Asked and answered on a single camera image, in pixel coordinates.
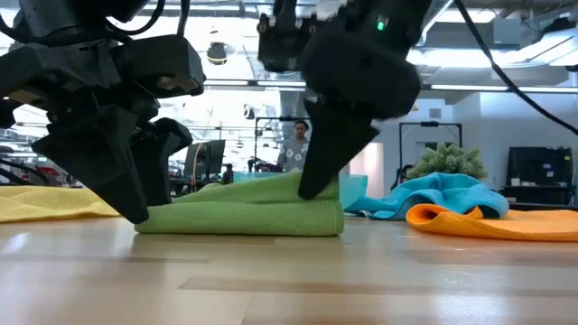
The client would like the black ceiling dome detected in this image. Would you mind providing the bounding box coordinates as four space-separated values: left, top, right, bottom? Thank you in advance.
206 42 228 65

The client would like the teal translucent plastic basket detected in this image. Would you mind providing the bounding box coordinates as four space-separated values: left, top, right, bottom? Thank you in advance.
232 172 369 211

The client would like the black storage cabinet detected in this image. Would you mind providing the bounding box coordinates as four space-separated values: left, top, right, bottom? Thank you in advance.
506 145 575 207

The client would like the green microfiber towel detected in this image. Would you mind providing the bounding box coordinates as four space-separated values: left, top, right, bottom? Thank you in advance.
134 171 345 237

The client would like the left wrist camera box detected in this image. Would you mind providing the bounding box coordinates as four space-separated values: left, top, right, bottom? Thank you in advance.
112 34 207 98

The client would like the artificial green potted plant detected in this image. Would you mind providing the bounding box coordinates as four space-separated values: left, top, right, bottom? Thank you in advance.
408 142 489 181

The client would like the orange microfiber towel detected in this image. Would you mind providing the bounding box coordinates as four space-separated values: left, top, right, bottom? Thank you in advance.
405 203 578 243

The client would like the black rectangular frame stand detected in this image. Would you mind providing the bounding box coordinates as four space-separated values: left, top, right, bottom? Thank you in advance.
398 121 463 172
254 116 322 173

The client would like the long ceiling light bar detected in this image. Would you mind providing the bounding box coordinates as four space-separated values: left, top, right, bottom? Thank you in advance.
205 79 578 94

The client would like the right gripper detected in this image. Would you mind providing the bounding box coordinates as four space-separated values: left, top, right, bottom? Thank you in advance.
297 0 433 200

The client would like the person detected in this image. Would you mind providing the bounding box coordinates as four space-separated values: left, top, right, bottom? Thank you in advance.
275 119 312 173

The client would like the blue microfiber towel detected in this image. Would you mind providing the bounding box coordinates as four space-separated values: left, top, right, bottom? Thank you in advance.
345 172 510 221

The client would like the yellow microfiber towel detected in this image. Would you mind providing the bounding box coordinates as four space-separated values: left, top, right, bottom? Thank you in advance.
0 185 121 225

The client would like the dark background monitor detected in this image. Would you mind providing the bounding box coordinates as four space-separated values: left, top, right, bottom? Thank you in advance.
183 139 227 180

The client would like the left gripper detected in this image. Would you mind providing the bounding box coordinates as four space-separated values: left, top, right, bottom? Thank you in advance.
0 42 194 225

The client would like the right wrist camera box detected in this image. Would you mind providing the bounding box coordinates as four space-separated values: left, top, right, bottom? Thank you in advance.
256 0 317 73

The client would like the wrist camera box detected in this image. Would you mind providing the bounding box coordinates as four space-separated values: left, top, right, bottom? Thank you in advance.
256 0 317 73
112 34 207 98

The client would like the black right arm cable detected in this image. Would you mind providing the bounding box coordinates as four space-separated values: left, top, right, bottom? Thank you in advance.
453 0 578 136

